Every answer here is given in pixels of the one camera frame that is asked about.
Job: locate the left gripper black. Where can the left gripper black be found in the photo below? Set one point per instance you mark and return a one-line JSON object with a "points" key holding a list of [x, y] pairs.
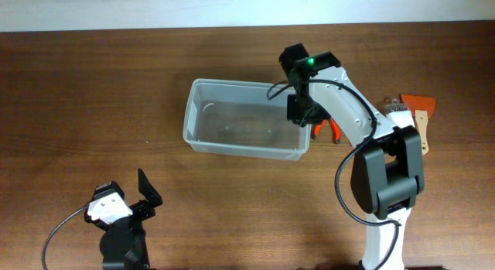
{"points": [[143, 208]]}

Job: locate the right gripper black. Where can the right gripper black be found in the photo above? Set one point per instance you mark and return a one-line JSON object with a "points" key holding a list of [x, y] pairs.
{"points": [[321, 114]]}

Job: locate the clear plastic container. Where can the clear plastic container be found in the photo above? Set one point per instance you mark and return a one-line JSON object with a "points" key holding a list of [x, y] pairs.
{"points": [[236, 118]]}

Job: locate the clear box of coloured bits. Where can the clear box of coloured bits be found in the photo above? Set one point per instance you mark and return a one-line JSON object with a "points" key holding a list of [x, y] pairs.
{"points": [[399, 113]]}

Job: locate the orange scraper wooden handle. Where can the orange scraper wooden handle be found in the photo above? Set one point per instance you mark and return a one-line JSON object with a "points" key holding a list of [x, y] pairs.
{"points": [[422, 107]]}

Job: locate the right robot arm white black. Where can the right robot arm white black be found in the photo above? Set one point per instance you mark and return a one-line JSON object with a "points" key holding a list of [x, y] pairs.
{"points": [[378, 181]]}

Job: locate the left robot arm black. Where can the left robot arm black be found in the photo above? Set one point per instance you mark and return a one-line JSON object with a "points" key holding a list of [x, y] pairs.
{"points": [[123, 244]]}

